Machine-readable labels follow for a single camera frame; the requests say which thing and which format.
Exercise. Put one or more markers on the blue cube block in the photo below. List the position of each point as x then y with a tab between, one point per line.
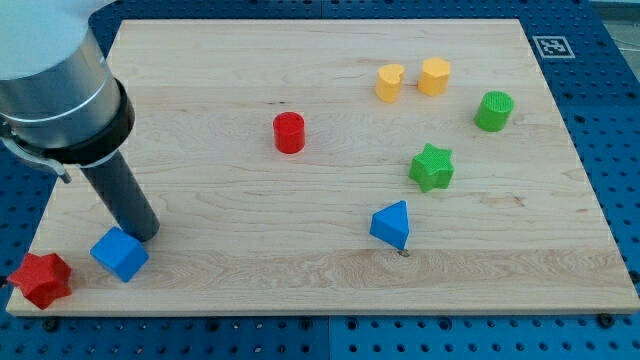
120	254

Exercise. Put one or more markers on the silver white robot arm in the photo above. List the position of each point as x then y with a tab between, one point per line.
60	103

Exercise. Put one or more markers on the green star block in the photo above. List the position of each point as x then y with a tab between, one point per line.
432	168

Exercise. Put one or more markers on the red star block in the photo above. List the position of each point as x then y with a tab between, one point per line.
42	279

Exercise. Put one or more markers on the light wooden board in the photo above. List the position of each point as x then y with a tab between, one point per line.
248	230

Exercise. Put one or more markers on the red cylinder block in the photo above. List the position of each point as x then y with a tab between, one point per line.
289	132

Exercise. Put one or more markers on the blue triangle block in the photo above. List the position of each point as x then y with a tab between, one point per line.
391	225

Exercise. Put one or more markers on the yellow heart block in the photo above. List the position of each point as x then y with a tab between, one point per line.
389	82

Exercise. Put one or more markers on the yellow hexagon block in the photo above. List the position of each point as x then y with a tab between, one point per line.
434	76

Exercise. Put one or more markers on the green cylinder block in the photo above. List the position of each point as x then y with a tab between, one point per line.
494	111

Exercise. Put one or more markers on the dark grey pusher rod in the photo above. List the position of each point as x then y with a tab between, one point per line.
117	187

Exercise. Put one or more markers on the white fiducial marker tag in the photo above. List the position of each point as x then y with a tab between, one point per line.
553	47

